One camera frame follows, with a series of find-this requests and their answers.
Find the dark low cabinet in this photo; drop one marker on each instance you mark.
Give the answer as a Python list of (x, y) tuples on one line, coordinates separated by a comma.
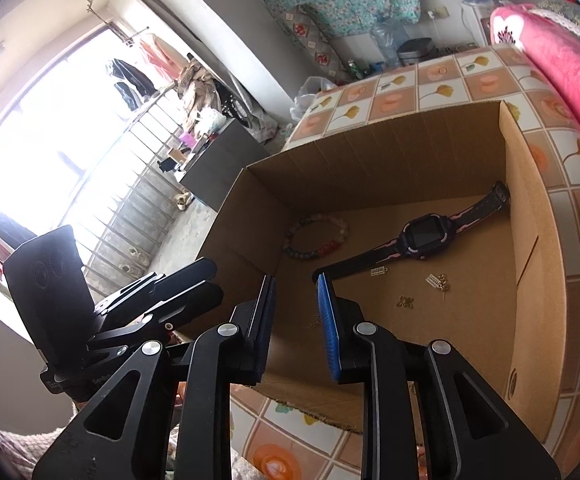
[(224, 165)]

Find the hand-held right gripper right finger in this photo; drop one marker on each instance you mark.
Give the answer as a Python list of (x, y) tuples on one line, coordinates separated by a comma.
[(327, 330)]

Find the grey-green lace-edged pillow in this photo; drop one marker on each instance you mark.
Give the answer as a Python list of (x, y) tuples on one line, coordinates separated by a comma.
[(570, 20)]

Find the person's left forearm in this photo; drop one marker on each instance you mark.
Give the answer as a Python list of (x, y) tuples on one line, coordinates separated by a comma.
[(14, 445)]

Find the white plastic bag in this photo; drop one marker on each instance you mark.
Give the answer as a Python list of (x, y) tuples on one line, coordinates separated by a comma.
[(310, 97)]

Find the dark hanging jacket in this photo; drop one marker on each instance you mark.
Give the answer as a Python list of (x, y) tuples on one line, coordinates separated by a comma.
[(129, 82)]

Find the clear large plastic bottle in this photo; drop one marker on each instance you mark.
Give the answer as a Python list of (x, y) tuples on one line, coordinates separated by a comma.
[(387, 42)]

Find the white wall socket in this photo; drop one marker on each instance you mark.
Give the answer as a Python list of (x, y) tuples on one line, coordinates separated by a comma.
[(437, 11)]

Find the pink hanging garment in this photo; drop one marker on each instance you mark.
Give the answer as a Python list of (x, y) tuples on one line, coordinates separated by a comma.
[(159, 55)]

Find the metal window railing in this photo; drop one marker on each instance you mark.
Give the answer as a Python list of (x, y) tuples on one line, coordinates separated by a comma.
[(134, 210)]

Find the patterned folded mat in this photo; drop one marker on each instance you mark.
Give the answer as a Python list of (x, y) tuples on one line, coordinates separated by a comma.
[(315, 42)]

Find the green drink can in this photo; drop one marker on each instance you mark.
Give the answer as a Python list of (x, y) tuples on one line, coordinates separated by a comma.
[(352, 68)]

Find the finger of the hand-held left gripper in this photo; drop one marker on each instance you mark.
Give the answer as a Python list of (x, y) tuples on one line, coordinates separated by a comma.
[(189, 305), (184, 277)]

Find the brown cardboard box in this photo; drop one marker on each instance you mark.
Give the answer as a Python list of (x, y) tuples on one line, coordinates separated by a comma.
[(420, 340)]

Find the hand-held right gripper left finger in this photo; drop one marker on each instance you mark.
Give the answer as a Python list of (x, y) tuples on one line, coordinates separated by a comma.
[(266, 330)]

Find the white water dispenser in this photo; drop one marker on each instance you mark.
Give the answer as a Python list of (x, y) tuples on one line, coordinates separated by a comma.
[(475, 25)]

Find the pair of light shoes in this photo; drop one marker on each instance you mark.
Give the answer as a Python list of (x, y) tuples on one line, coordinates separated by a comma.
[(184, 200)]

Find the pink floral blanket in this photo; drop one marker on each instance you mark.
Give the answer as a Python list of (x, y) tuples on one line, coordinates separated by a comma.
[(570, 65)]

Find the gold butterfly earring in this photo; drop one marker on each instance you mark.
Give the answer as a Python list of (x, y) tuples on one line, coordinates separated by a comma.
[(405, 302)]

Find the black pink digital watch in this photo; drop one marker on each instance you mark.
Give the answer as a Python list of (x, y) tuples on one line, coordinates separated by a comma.
[(420, 235)]

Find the grey rice cooker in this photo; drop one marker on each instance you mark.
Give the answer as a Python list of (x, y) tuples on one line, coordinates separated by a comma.
[(417, 52)]

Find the pile of clothes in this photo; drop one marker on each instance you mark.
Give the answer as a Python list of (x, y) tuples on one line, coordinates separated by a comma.
[(199, 85)]

